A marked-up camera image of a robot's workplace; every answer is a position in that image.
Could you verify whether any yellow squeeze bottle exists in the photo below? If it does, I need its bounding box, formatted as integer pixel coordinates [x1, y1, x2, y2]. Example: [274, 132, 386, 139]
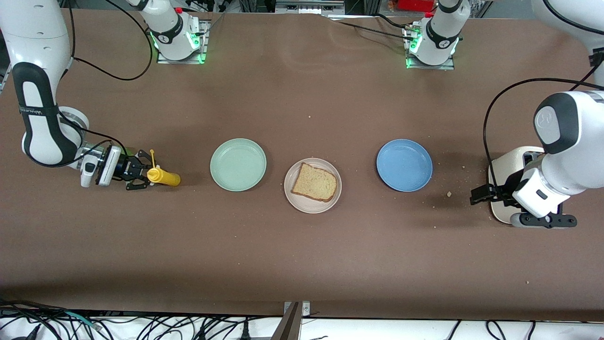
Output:
[146, 149, 181, 187]

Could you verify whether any brown bread slice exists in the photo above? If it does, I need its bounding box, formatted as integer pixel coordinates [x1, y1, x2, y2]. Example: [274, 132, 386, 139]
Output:
[291, 162, 338, 203]

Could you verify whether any blue plate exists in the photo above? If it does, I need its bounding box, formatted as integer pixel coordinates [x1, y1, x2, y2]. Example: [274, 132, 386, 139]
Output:
[376, 139, 433, 193]

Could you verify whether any mint green plate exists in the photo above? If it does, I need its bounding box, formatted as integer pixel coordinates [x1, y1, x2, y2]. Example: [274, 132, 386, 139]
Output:
[210, 138, 267, 192]

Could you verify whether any beige plate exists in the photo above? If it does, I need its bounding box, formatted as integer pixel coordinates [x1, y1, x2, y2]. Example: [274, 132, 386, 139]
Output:
[284, 158, 342, 214]

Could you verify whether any white two-slot toaster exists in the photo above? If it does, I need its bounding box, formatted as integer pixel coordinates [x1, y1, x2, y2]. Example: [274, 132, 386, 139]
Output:
[487, 145, 548, 225]

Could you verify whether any red box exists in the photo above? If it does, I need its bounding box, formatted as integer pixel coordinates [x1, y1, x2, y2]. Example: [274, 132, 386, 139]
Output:
[395, 0, 437, 12]

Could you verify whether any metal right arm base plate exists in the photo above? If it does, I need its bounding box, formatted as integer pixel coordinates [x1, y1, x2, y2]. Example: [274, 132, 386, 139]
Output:
[157, 19, 210, 64]

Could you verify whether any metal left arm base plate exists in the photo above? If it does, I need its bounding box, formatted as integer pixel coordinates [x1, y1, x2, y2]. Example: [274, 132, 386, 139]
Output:
[405, 26, 456, 71]

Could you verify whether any teal floor cable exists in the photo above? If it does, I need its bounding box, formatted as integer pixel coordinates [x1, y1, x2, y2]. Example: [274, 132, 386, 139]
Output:
[64, 311, 102, 330]

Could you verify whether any metal table edge bracket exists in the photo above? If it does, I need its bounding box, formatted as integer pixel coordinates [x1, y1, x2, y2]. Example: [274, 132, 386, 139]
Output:
[270, 301, 311, 340]

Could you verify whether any black base power cable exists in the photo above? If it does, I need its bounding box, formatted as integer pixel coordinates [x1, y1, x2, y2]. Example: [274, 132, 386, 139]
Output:
[326, 13, 425, 41]

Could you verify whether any aluminium frame rail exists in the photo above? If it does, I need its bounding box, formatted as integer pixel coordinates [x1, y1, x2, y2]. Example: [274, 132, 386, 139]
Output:
[275, 0, 346, 15]

